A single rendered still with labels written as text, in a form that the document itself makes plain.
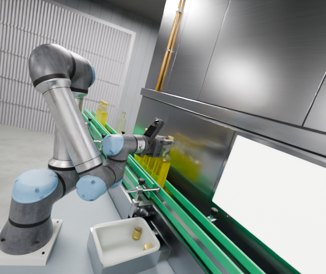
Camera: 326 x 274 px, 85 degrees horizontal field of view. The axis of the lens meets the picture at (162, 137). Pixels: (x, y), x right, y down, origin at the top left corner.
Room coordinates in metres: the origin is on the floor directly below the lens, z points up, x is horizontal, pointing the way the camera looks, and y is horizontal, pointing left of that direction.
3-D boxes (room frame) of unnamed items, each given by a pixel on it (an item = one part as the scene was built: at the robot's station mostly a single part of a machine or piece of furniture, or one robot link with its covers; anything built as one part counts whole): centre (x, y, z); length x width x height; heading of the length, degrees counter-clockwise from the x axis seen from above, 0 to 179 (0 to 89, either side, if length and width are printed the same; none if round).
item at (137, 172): (1.49, 0.50, 0.92); 1.75 x 0.01 x 0.08; 37
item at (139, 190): (0.72, 0.01, 0.95); 0.17 x 0.03 x 0.12; 127
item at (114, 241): (0.57, 0.02, 0.80); 0.22 x 0.17 x 0.09; 127
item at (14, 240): (0.51, 0.35, 0.83); 0.15 x 0.15 x 0.10
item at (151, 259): (0.59, 0.00, 0.79); 0.27 x 0.17 x 0.08; 127
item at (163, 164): (0.86, -0.04, 0.99); 0.06 x 0.06 x 0.21; 38
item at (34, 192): (0.52, 0.35, 0.95); 0.13 x 0.12 x 0.14; 173
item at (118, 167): (0.61, 0.14, 1.06); 0.11 x 0.08 x 0.11; 173
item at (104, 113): (1.74, 0.62, 1.02); 0.06 x 0.06 x 0.28; 37
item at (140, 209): (0.74, 0.00, 0.85); 0.09 x 0.04 x 0.07; 127
